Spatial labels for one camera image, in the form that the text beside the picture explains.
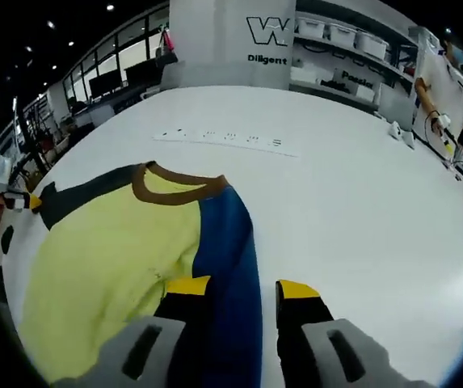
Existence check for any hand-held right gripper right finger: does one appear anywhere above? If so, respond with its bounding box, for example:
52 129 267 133
275 278 415 388

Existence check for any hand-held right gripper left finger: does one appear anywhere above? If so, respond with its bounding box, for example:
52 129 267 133
47 276 213 388

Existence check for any colour-block t-shirt garment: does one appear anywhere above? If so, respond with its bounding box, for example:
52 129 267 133
19 160 264 388

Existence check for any black oval pad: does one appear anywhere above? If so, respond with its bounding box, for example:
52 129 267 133
0 225 15 256

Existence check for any black computer monitor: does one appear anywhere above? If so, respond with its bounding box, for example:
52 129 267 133
88 69 125 99
125 60 163 88

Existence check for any grey office chair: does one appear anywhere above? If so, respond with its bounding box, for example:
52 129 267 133
141 60 187 100

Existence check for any hanging grey and pink bag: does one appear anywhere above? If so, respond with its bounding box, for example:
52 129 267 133
156 27 179 65

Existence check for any white table socket strip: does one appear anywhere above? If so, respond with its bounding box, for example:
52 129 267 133
152 127 300 158

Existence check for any white shelf unit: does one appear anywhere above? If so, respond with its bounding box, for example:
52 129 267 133
291 11 418 110

